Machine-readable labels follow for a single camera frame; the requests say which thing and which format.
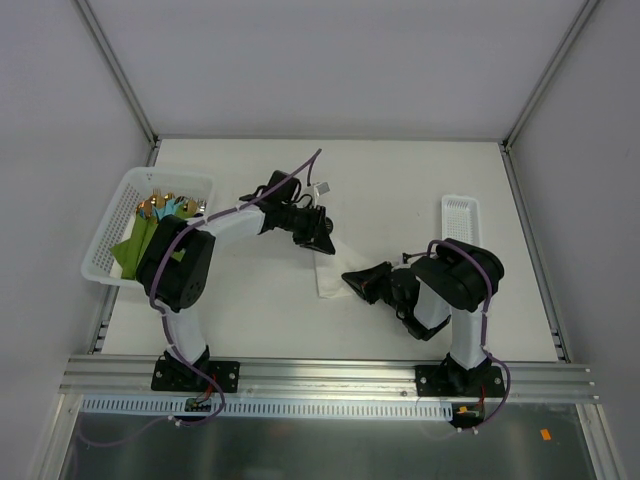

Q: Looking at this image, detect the white paper napkin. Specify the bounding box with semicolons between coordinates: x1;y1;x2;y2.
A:
314;237;373;299

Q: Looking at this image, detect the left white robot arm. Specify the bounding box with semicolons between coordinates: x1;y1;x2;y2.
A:
136;170;336;392

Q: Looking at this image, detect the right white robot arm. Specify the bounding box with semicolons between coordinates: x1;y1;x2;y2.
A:
341;238;505;396

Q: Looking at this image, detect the light blue rolled napkin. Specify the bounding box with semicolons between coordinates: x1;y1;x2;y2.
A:
153;197;186;220

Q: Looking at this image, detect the green rolled napkin bundle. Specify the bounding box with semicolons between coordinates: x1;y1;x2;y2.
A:
110;216;158;280

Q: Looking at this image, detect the white narrow utensil tray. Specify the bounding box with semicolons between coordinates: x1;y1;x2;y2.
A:
441;194;483;247

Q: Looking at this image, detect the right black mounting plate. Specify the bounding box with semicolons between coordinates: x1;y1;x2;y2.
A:
414;364;506;399

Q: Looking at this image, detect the black mounting plate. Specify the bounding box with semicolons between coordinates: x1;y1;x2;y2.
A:
414;364;506;399
150;357;240;393

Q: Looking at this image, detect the gold cutlery in basket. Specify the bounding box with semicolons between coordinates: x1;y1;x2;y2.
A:
135;188;207;220

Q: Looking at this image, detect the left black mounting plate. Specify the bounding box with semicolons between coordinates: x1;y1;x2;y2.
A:
150;357;240;393

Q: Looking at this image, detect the white perforated basket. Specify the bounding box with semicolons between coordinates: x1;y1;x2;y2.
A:
81;167;215;290

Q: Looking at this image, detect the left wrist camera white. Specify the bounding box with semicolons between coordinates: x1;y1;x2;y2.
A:
312;182;330;197

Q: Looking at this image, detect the white slotted cable duct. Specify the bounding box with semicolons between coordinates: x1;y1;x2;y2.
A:
80;395;453;422

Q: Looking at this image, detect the left aluminium frame post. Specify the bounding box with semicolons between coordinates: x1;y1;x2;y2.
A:
72;0;158;145

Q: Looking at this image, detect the aluminium frame post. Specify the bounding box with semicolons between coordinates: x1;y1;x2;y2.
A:
72;0;158;145
502;0;601;151

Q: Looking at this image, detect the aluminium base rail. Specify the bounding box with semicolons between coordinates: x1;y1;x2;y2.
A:
59;354;601;404

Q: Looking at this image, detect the right aluminium frame post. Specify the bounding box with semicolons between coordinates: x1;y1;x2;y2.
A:
502;0;601;151

